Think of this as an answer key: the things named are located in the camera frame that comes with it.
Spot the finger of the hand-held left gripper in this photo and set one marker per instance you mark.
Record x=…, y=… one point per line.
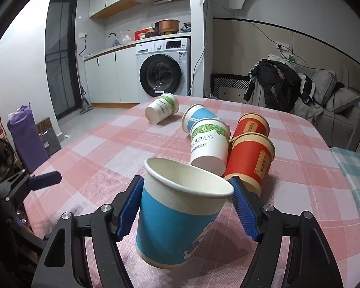
x=45, y=180

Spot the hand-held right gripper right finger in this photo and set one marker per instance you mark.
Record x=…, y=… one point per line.
x=244, y=213

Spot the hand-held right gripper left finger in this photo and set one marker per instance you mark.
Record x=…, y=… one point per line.
x=128, y=211

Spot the blue paper cup with cartoon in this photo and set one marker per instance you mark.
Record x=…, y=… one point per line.
x=174, y=225

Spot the red paper cup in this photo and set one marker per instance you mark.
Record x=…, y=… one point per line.
x=249, y=162
x=252, y=124

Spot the white paper cup green leaves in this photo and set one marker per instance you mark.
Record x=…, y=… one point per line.
x=162, y=106
x=209, y=147

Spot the upright mop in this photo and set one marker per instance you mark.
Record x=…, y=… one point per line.
x=83, y=102

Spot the dark patterned bag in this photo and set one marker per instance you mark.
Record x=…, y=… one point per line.
x=49, y=135

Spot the purple bag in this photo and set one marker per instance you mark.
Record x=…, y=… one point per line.
x=25, y=138

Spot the pink checkered tablecloth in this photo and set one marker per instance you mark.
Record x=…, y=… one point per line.
x=108, y=150

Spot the teal checkered cloth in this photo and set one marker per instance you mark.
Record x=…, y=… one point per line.
x=355, y=171

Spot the white kitchen base cabinet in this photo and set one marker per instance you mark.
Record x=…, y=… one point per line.
x=108, y=75

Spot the dark glass door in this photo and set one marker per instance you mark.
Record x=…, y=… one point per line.
x=61, y=57

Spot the black patterned panel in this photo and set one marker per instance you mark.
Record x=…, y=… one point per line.
x=228, y=85

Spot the pile of dark clothes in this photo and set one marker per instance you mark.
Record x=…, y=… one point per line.
x=276, y=84

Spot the grey sofa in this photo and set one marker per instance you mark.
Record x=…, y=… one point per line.
x=342, y=120

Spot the white washing machine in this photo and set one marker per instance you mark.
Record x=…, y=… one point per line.
x=162, y=69

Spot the grey cushion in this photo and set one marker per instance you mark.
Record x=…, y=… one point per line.
x=342, y=99
x=324, y=85

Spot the black faucet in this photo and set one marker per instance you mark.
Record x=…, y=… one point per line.
x=112, y=36

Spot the clear plastic bag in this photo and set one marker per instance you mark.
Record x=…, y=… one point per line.
x=124, y=37

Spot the red container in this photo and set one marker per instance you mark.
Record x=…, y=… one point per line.
x=140, y=34

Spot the copper pot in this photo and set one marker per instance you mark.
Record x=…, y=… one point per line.
x=167, y=26

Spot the wall power outlet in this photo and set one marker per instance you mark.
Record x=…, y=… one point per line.
x=83, y=35
x=283, y=47

